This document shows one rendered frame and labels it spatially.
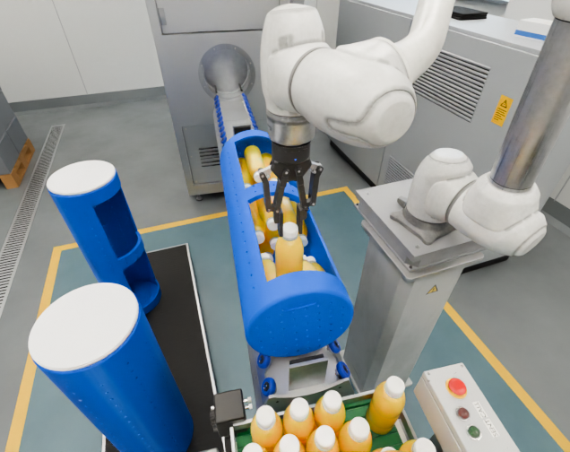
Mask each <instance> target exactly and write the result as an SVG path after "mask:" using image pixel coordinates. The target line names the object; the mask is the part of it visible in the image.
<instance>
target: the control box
mask: <svg viewBox="0 0 570 452"><path fill-rule="evenodd" d="M451 378H458V379H460V380H461V381H462V382H463V383H464V384H465V386H466V388H467V391H466V393H465V394H464V395H457V394H455V393H454V392H452V390H451V389H450V387H449V386H448V383H449V380H450V379H451ZM414 394H415V396H416V397H417V399H418V401H419V404H420V406H421V408H422V410H423V412H424V414H425V415H426V417H427V420H428V422H429V424H430V426H431V428H432V430H433V432H434V433H435V435H436V438H437V440H438V442H439V444H440V446H441V448H442V449H443V451H444V452H520V450H519V449H518V447H517V446H516V445H515V444H514V442H513V440H512V439H511V437H510V435H509V434H508V432H507V431H506V429H505V427H504V426H503V424H502V423H501V421H500V420H499V419H498V417H497V415H496V414H495V412H494V411H493V409H492V407H491V406H490V404H489V403H488V401H487V399H486V398H485V396H484V395H483V394H482V392H481V391H480V389H479V387H478V386H477V384H476V383H475V381H474V380H473V378H472V376H471V374H470V373H469V371H468V370H467V369H466V368H465V366H464V365H463V363H458V364H454V365H450V366H446V367H443V368H438V369H432V370H427V371H424V372H423V374H422V377H421V378H420V380H419V383H418V384H417V385H416V387H415V389H414ZM477 402H478V403H479V404H477ZM475 404H476V405H475ZM479 405H480V406H479ZM461 407H464V408H466V409H467V410H468V411H469V413H470V417H469V418H468V419H466V420H464V419H462V418H461V417H460V416H459V415H458V412H457V411H458V409H459V408H461ZM477 407H479V408H477ZM480 408H481V411H482V412H479V409H480ZM483 412H484V413H483ZM485 414H486V417H485ZM481 415H482V416H483V417H482V416H481ZM484 420H485V421H486V422H487V423H486V422H485V421H484ZM488 421H489V422H488ZM488 424H491V427H490V425H488ZM471 425H474V426H476V427H478V428H479V430H480V436H479V438H477V439H475V438H473V437H472V436H471V435H470V434H469V432H468V428H469V427H470V426H471ZM489 428H490V429H489ZM491 428H494V429H491ZM491 431H492V432H493V433H492V432H491ZM494 431H496V432H494ZM496 433H497V434H498V436H497V434H496ZM493 434H494V435H493ZM495 435H496V436H495Z"/></svg>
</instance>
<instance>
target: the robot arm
mask: <svg viewBox="0 0 570 452"><path fill-rule="evenodd" d="M454 2H455V0H418V4H417V8H416V11H415V14H414V17H413V21H412V25H411V27H410V33H409V35H408V36H407V37H406V38H404V39H402V40H400V41H398V42H396V43H392V42H391V41H390V40H389V39H386V38H381V37H376V38H373V39H369V40H365V41H361V42H357V43H352V44H348V45H342V46H338V47H337V48H336V49H331V48H330V47H329V45H328V44H326V43H325V36H324V26H323V24H322V21H321V18H320V16H319V13H318V11H317V10H316V9H315V8H314V7H312V6H308V5H304V4H283V5H280V6H277V7H275V8H274V9H272V10H271V11H270V12H268V13H267V15H266V18H265V21H264V25H263V34H262V41H261V54H260V66H261V81H262V89H263V95H264V97H265V102H266V115H267V125H268V135H269V137H270V139H271V140H272V160H271V162H270V166H268V167H266V168H264V169H263V168H259V169H258V174H259V177H260V179H261V180H262V184H263V200H264V205H265V209H266V212H268V213H269V212H273V221H274V223H277V230H278V232H279V235H280V237H283V211H282V209H281V202H282V198H283V194H284V190H285V187H286V186H287V182H290V181H296V183H297V188H298V196H299V201H300V203H297V226H298V233H299V234H302V232H303V220H305V219H306V218H307V211H308V210H309V209H308V207H309V206H315V203H316V197H317V190H318V184H319V177H320V175H321V173H322V172H323V170H324V168H323V166H322V165H321V163H320V161H316V162H313V161H311V160H310V144H311V140H312V139H313V138H314V137H315V128H318V129H319V130H321V131H322V132H324V133H326V134H327V135H329V136H331V137H333V138H335V139H337V140H339V141H341V142H344V143H347V144H350V145H353V146H357V147H360V148H369V149H374V148H382V147H385V146H387V145H390V144H392V143H394V142H395V141H397V140H398V139H399V138H400V137H402V136H403V135H404V134H405V133H406V131H407V130H408V129H409V127H410V125H411V123H412V121H413V119H414V117H415V114H416V110H417V100H416V95H415V91H414V89H413V87H412V84H413V83H414V82H415V81H416V80H417V79H418V78H419V77H420V76H421V75H423V74H424V73H425V72H426V71H427V70H428V68H429V67H430V66H431V65H432V64H433V63H434V61H435V60H436V58H437V57H438V55H439V53H440V51H441V49H442V47H443V45H444V43H445V38H446V34H447V31H448V27H449V23H450V20H451V16H452V12H453V6H454ZM551 11H552V15H553V16H554V19H553V22H552V23H551V26H550V28H549V30H548V34H547V37H546V38H545V41H544V43H543V45H542V48H541V50H540V53H539V56H538V58H537V61H536V63H535V65H534V67H533V69H532V72H531V76H530V78H529V80H528V82H527V84H526V87H525V89H524V92H523V94H522V97H521V99H520V102H519V104H518V107H517V109H516V111H515V113H514V117H513V119H512V122H511V124H510V126H509V128H508V131H507V133H506V135H505V139H504V141H503V143H502V146H501V148H500V150H499V153H498V155H497V158H496V161H495V163H494V166H493V168H492V170H491V171H490V172H488V173H485V174H483V175H482V176H480V177H479V178H478V177H477V176H476V174H475V173H474V172H473V171H472V169H473V166H472V163H471V161H470V159H469V158H468V157H467V156H466V155H465V154H464V153H463V152H461V151H459V150H456V149H452V148H440V149H436V150H434V151H433V152H432V153H430V154H429V155H428V156H427V157H426V158H425V159H424V160H423V161H422V162H421V163H420V165H419V167H418V169H417V170H416V173H415V175H414V178H413V180H412V182H411V186H410V192H409V195H408V198H407V197H404V196H399V198H397V203H398V204H399V205H400V206H401V207H402V208H403V209H401V210H400V211H396V212H392V213H391V214H390V218H391V219H392V220H394V221H396V222H398V223H399V224H400V225H402V226H403V227H404V228H406V229H407V230H409V231H410V232H411V233H413V234H414V235H415V236H417V237H418V238H419V239H420V240H421V241H422V242H423V243H424V244H425V245H431V244H432V243H433V242H434V241H435V240H437V239H440V238H441V237H443V236H444V235H446V234H448V233H450V232H452V231H454V230H458V231H459V232H460V233H462V234H463V235H464V236H466V237H467V238H469V239H471V240H473V241H474V242H476V243H477V244H479V245H481V246H482V247H484V248H486V249H488V250H491V251H493V252H496V253H498V254H502V255H506V256H522V255H524V254H526V253H527V252H529V251H530V250H531V249H532V248H534V247H535V246H536V245H537V244H538V243H539V242H540V241H541V240H542V239H543V237H544V236H545V235H546V232H547V222H546V219H545V216H544V214H543V213H541V212H539V211H538V210H539V203H540V191H539V189H538V187H537V185H536V184H535V180H536V178H537V177H538V175H539V174H540V171H541V169H542V167H543V165H544V163H545V162H546V160H547V158H548V156H549V154H550V152H551V150H552V148H553V147H554V145H555V143H556V141H557V139H558V137H559V135H560V133H561V132H562V130H563V128H564V126H565V124H566V121H567V120H568V118H569V117H570V0H552V1H551ZM309 169H310V170H311V174H310V182H309V189H308V198H307V197H306V192H305V187H304V179H303V177H304V175H305V174H306V173H307V171H308V170H309ZM271 172H273V173H274V174H275V176H276V177H277V185H276V189H275V194H274V198H273V203H271V194H270V185H269V181H268V179H269V178H270V176H271V175H270V174H271Z"/></svg>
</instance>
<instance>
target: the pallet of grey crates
mask: <svg viewBox="0 0 570 452"><path fill-rule="evenodd" d="M1 90H2V89H1V87H0V179H1V180H2V182H3V183H4V185H5V187H6V188H7V189H10V188H16V187H19V186H20V184H21V182H22V179H23V176H24V174H25V172H26V170H27V168H28V166H29V164H30V160H31V158H32V155H33V153H34V152H35V149H34V147H33V145H32V143H31V141H30V138H28V137H27V135H26V134H25V133H24V131H23V129H22V126H21V124H20V122H19V121H18V119H17V117H16V116H15V115H14V113H13V110H12V109H11V107H10V105H9V103H8V101H7V99H6V97H5V96H4V94H3V92H2V91H1Z"/></svg>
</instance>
